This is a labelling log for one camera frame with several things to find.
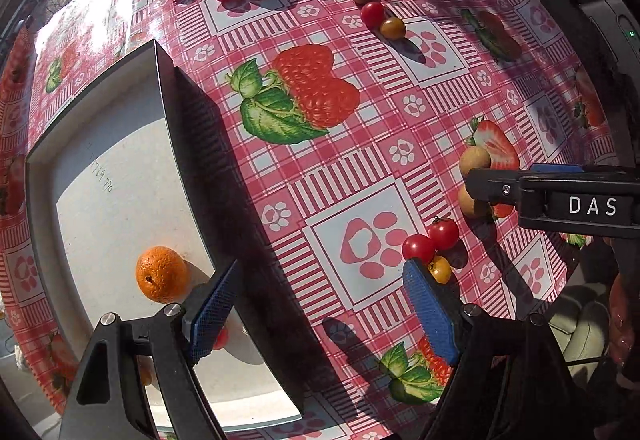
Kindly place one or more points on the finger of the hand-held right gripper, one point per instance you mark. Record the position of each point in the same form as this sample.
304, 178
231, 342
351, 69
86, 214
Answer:
555, 168
492, 187

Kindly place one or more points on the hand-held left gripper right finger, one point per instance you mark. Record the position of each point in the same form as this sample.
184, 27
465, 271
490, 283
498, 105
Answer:
431, 312

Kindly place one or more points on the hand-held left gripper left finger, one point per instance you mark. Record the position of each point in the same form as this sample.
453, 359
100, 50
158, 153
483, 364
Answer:
212, 315

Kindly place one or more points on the tan longan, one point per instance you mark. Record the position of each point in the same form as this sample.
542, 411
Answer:
471, 206
475, 161

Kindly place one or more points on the large orange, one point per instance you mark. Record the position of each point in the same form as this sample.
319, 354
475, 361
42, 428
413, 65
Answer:
161, 274

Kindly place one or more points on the dark rectangular tray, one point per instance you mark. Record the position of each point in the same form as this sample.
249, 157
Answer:
125, 200

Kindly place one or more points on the person's right hand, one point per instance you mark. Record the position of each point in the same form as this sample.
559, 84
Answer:
622, 320

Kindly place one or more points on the yellow cherry tomato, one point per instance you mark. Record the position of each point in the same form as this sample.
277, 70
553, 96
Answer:
440, 269
392, 28

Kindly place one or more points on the grey cushion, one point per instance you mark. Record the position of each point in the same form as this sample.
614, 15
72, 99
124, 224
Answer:
582, 317

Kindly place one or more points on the strawberry print checked tablecloth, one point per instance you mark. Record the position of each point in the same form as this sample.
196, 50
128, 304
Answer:
350, 145

